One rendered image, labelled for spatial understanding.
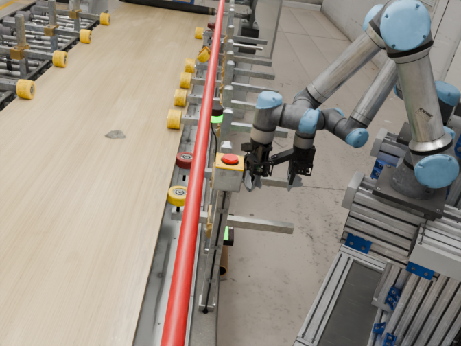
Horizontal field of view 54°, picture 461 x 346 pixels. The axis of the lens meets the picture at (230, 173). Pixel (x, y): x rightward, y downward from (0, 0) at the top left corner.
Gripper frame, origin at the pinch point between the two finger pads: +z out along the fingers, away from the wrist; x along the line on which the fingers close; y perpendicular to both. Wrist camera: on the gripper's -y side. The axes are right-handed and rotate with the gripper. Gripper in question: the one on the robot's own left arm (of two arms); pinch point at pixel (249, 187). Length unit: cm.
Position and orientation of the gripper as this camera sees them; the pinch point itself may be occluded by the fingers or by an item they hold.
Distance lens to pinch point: 156.6
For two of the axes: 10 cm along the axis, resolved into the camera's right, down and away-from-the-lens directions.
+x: 9.3, -0.6, 3.5
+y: 3.3, 5.2, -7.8
